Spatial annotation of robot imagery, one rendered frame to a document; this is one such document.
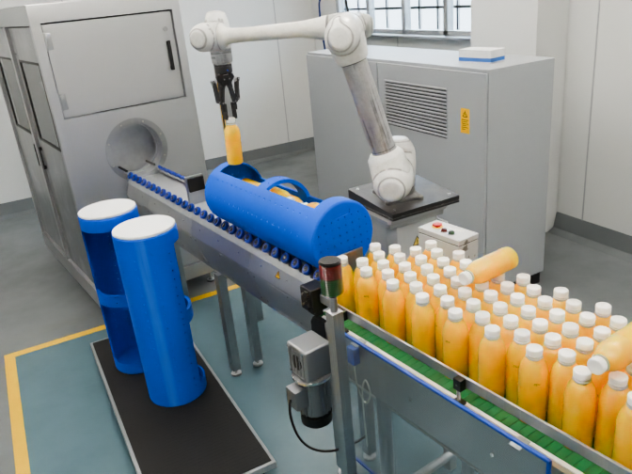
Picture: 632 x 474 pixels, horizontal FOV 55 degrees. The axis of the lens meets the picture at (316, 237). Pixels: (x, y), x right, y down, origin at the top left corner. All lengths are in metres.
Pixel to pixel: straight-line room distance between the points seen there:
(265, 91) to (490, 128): 4.42
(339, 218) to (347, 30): 0.68
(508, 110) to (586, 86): 1.17
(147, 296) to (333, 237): 0.99
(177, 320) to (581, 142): 3.20
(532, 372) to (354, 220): 0.96
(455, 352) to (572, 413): 0.36
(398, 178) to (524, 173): 1.58
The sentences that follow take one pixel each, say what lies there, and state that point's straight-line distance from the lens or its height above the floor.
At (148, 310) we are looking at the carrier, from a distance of 2.86.
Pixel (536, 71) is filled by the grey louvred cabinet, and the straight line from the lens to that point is 3.82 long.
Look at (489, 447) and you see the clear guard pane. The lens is 1.64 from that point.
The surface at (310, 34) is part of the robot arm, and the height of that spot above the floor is 1.78.
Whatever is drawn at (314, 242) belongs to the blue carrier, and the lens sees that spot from 2.17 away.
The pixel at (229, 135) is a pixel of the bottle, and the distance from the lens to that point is 2.75.
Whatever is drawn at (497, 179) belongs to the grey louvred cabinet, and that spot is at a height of 0.81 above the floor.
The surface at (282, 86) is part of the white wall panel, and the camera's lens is 7.72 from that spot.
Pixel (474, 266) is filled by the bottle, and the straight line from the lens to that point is 1.82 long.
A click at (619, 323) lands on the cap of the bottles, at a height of 1.10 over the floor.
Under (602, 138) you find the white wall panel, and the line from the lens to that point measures 4.75.
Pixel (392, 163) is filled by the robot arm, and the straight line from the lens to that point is 2.47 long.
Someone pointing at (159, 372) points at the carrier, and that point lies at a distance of 3.03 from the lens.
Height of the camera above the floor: 1.96
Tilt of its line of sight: 22 degrees down
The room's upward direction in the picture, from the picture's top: 6 degrees counter-clockwise
